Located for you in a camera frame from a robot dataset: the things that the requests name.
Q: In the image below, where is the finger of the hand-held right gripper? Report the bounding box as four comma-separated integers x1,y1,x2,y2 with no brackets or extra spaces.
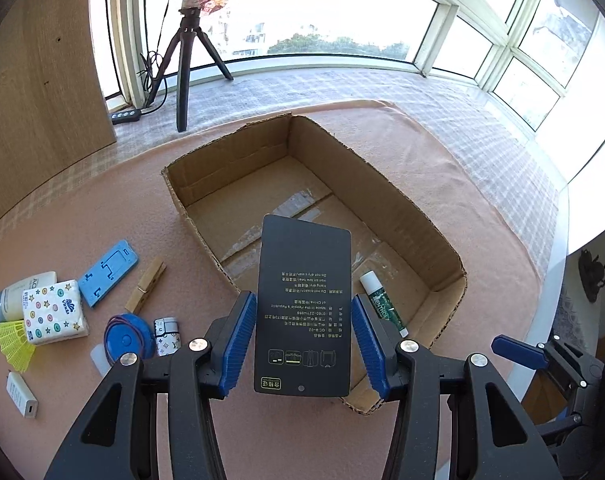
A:
535,410,586,445
491,335,605,403

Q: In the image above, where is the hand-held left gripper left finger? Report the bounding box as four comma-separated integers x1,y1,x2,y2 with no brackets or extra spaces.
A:
43,291,258,480

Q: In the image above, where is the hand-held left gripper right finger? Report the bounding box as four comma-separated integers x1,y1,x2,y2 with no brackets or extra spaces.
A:
351,294,563,480

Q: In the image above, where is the green white lip balm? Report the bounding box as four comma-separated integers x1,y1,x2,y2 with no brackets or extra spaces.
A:
359,270,410,338

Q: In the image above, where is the white monogram patterned lighter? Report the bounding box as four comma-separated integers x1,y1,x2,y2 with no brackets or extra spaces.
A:
152,316,182,357

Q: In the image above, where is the black printed card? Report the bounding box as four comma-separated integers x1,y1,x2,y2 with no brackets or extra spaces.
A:
254,214,352,398

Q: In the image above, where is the wooden clothespin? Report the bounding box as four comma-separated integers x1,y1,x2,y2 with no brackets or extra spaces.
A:
124,256,166,315

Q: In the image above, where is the blue round disc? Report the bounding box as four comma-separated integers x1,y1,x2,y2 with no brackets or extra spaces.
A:
104,313,153,366

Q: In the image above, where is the dark red hair tie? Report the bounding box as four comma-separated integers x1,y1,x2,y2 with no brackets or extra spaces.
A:
104,312,148,361

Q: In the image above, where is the small white bottle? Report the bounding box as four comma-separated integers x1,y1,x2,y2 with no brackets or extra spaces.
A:
90,344,112,377

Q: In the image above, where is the blue phone stand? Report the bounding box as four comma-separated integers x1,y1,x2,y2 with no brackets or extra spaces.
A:
78,240,139,308

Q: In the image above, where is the cardboard box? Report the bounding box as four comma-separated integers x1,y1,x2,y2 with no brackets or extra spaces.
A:
161,114,468,416

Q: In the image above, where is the star patterned tissue pack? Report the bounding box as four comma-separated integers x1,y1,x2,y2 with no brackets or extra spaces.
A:
22,279,90,345

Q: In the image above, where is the white power bank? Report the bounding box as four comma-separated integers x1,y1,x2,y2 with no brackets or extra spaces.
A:
5,371,39,419

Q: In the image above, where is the white sunscreen tube blue cap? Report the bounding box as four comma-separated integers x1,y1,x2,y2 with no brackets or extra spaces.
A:
0,271,58,323

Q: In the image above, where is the yellow plastic shuttlecock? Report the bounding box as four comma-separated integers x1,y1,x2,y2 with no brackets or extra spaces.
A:
0,320,36,373

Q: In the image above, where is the dark ornament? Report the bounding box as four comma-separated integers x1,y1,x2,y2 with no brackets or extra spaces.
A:
579,250,605,303

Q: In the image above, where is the black inline remote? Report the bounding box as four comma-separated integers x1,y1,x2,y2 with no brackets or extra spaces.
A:
111,107,144,125

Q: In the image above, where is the white checked cloth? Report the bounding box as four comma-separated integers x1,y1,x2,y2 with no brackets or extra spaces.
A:
0,67,571,281

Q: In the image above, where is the black tripod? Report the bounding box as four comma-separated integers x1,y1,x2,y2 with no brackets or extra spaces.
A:
146,7,234,133

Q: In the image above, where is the light wooden board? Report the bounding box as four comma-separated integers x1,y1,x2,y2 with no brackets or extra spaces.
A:
0,0,118,236

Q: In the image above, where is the red white printed tag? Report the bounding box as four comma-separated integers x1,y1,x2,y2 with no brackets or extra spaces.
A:
181,0,228,15

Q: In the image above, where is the black cable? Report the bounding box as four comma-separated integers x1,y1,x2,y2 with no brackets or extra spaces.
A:
140,50,170,111

